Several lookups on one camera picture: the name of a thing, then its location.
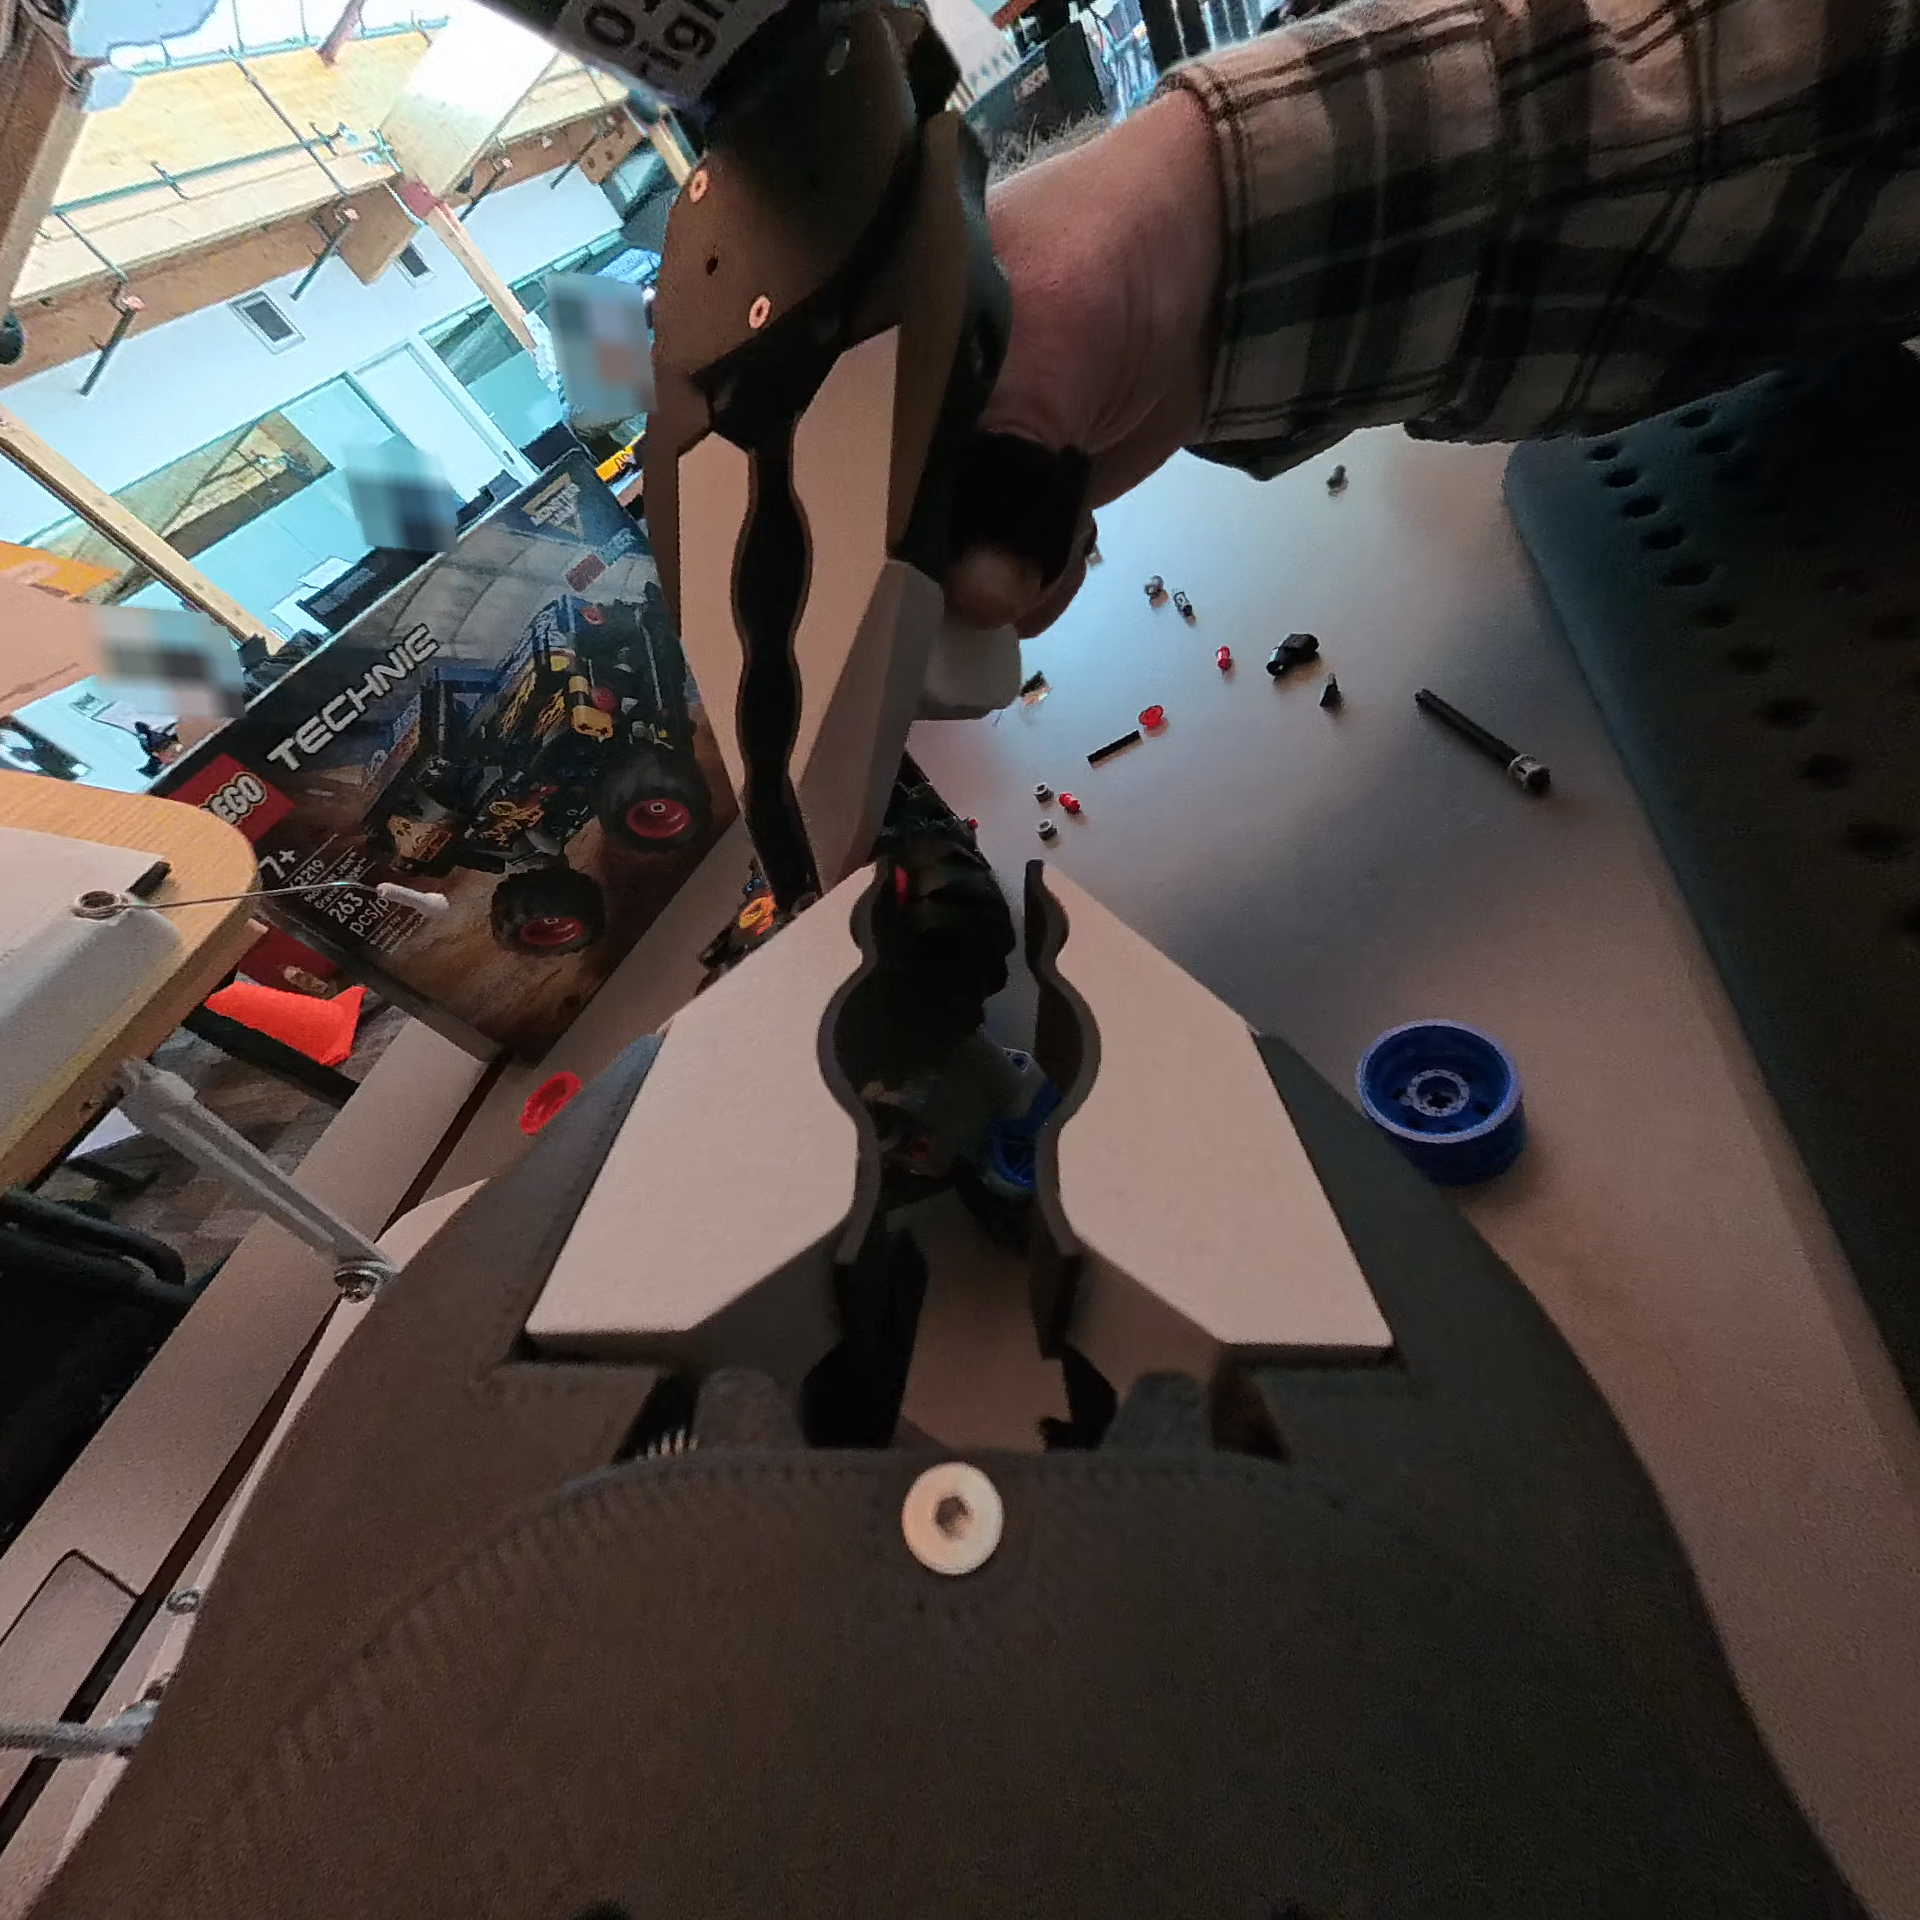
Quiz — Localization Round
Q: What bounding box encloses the orange plastic piece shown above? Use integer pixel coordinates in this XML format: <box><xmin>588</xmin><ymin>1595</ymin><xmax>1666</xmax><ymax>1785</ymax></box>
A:
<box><xmin>201</xmin><ymin>965</ymin><xmax>365</xmax><ymax>1068</ymax></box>

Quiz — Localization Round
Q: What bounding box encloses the white base metal stand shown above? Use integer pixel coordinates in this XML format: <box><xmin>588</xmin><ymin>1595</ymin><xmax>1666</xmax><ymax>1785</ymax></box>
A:
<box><xmin>0</xmin><ymin>1056</ymin><xmax>490</xmax><ymax>1891</ymax></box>

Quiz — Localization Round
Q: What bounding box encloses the printed toy truck box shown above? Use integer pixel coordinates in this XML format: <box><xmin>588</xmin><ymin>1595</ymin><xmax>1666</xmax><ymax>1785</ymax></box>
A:
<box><xmin>149</xmin><ymin>449</ymin><xmax>743</xmax><ymax>1068</ymax></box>

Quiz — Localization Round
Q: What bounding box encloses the thin wire white tip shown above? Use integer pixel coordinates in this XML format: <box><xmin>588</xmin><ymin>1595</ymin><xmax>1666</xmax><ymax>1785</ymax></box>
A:
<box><xmin>74</xmin><ymin>882</ymin><xmax>452</xmax><ymax>923</ymax></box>

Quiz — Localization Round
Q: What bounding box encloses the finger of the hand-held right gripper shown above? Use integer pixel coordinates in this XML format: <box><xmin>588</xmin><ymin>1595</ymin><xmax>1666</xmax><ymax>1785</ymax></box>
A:
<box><xmin>674</xmin><ymin>422</ymin><xmax>799</xmax><ymax>889</ymax></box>
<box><xmin>783</xmin><ymin>324</ymin><xmax>949</xmax><ymax>905</ymax></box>

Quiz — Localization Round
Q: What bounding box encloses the black axle with grey bushing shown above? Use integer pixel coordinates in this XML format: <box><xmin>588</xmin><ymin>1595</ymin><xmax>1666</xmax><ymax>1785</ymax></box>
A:
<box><xmin>1413</xmin><ymin>685</ymin><xmax>1553</xmax><ymax>798</ymax></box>

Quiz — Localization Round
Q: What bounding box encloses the grey desk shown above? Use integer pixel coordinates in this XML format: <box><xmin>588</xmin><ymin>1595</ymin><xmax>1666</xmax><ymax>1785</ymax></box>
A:
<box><xmin>0</xmin><ymin>433</ymin><xmax>1920</xmax><ymax>1920</ymax></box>

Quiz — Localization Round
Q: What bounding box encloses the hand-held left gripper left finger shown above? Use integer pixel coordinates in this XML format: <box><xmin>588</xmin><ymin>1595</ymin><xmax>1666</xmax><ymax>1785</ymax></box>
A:
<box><xmin>523</xmin><ymin>861</ymin><xmax>929</xmax><ymax>1449</ymax></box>

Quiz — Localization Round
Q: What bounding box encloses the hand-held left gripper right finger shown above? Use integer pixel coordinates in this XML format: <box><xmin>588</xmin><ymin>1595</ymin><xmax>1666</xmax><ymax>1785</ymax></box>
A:
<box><xmin>1022</xmin><ymin>857</ymin><xmax>1400</xmax><ymax>1449</ymax></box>

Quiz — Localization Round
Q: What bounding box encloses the toy brick monster truck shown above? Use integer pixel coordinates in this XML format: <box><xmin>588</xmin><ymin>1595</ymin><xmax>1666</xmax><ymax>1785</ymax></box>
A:
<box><xmin>695</xmin><ymin>756</ymin><xmax>1082</xmax><ymax>1247</ymax></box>

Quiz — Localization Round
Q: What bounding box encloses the person's right forearm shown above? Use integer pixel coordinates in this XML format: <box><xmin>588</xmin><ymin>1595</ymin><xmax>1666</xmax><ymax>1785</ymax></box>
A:
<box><xmin>1161</xmin><ymin>0</ymin><xmax>1920</xmax><ymax>481</ymax></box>

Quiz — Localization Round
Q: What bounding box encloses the raised white wooden-edged platform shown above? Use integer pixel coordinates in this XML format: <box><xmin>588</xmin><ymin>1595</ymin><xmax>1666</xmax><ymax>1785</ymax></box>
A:
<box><xmin>0</xmin><ymin>772</ymin><xmax>260</xmax><ymax>1188</ymax></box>

